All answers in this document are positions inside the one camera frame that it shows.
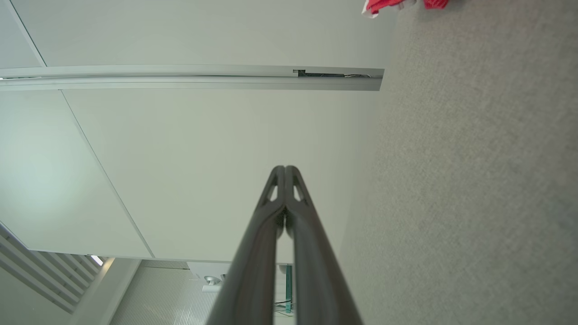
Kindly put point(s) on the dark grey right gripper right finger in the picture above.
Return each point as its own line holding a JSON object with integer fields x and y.
{"x": 316, "y": 280}

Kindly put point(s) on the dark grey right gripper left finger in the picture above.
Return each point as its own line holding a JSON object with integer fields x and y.
{"x": 250, "y": 280}

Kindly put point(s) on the red Bulls shorts white band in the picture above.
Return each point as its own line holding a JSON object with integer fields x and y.
{"x": 384, "y": 5}

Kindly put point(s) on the red Bulls jersey white sleeves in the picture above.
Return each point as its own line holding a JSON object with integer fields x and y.
{"x": 435, "y": 3}

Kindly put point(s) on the round silver lamp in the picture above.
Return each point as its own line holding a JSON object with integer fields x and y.
{"x": 212, "y": 280}

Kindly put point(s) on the grey fabric sofa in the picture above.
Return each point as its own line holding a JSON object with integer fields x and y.
{"x": 474, "y": 180}

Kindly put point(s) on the white slatted panel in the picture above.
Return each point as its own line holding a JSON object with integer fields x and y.
{"x": 40, "y": 275}

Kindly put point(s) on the teal vertical post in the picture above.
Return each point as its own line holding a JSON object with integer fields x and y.
{"x": 288, "y": 289}

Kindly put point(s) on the grey aluminium partition post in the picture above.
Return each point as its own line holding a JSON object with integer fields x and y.
{"x": 180, "y": 79}

